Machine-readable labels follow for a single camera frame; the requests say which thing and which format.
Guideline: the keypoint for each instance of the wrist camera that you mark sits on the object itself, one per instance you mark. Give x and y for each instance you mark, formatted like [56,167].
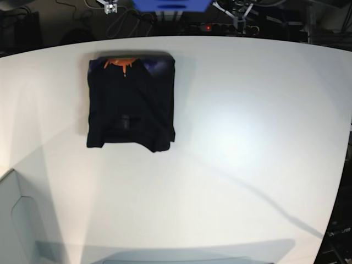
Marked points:
[111,8]
[240,24]

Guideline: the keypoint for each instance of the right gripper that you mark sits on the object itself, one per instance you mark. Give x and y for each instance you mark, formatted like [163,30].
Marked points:
[107,2]

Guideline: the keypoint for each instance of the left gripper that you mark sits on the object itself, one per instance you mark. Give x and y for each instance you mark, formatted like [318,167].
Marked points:
[238,10]

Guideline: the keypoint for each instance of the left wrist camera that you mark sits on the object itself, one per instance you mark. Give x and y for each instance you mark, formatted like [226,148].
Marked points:
[240,24]

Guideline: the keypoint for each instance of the black T-shirt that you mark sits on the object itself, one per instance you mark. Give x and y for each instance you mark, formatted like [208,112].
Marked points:
[132,100]

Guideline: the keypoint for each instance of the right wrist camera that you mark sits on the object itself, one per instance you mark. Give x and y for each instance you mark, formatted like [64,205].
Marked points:
[111,8]

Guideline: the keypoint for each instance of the black power strip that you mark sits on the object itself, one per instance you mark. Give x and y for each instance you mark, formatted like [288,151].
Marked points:
[219,29]

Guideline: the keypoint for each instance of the blue plastic bin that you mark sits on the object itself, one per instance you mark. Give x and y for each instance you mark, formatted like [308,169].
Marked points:
[171,5]

